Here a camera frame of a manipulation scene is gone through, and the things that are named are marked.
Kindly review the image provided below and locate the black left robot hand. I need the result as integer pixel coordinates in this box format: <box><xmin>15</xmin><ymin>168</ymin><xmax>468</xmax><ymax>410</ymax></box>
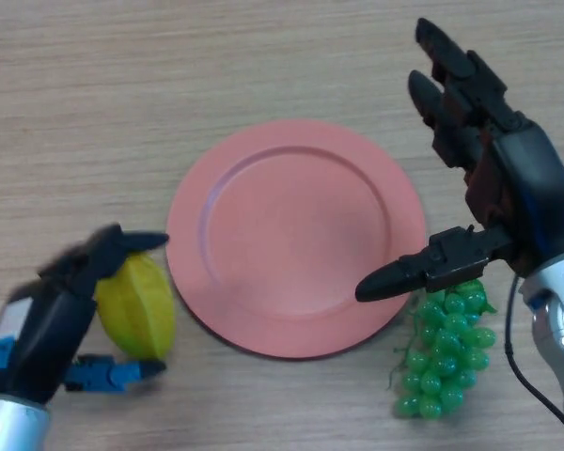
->
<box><xmin>0</xmin><ymin>224</ymin><xmax>170</xmax><ymax>405</ymax></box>

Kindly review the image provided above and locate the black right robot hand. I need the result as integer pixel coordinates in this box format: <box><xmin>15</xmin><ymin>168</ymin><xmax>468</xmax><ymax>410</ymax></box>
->
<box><xmin>355</xmin><ymin>17</ymin><xmax>564</xmax><ymax>303</ymax></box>

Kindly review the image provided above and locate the yellow starfruit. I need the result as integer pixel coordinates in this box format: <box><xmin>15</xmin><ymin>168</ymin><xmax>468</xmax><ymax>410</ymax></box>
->
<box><xmin>95</xmin><ymin>251</ymin><xmax>178</xmax><ymax>362</ymax></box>

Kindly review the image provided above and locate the pink round plate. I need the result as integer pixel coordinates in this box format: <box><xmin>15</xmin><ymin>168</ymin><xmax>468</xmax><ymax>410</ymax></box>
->
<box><xmin>165</xmin><ymin>118</ymin><xmax>428</xmax><ymax>361</ymax></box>

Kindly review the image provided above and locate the green grape bunch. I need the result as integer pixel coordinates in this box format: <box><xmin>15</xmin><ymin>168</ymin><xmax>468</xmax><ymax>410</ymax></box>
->
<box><xmin>387</xmin><ymin>277</ymin><xmax>498</xmax><ymax>421</ymax></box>

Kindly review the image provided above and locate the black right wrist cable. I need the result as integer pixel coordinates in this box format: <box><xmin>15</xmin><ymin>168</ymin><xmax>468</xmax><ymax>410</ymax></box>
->
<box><xmin>506</xmin><ymin>187</ymin><xmax>564</xmax><ymax>424</ymax></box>

